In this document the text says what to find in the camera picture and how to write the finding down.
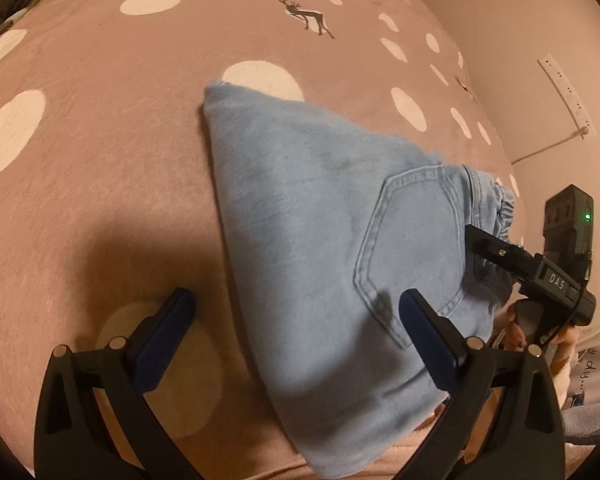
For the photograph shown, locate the light blue denim pants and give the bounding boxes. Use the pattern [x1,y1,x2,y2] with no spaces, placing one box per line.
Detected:
[204,82,514,479]

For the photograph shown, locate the person's right hand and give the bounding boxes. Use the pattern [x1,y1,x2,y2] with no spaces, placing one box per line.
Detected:
[493,304,579,364]

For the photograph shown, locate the brown polka dot blanket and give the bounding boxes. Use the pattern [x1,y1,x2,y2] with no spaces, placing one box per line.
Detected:
[0,0,516,479]

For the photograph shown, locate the white wall power strip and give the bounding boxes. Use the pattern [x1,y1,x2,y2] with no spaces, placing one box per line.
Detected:
[538,54,597,139]

